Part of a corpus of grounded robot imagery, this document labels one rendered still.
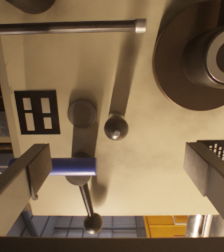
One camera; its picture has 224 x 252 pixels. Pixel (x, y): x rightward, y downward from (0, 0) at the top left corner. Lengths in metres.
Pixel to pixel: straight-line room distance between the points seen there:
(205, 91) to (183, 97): 0.03
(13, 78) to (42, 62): 0.05
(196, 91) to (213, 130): 0.08
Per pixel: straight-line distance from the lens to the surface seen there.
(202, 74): 0.23
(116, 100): 0.28
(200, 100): 0.29
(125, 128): 0.23
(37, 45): 0.30
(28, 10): 0.29
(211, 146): 0.34
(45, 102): 0.30
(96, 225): 0.35
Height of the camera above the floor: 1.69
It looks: 1 degrees up
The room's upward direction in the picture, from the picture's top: 91 degrees counter-clockwise
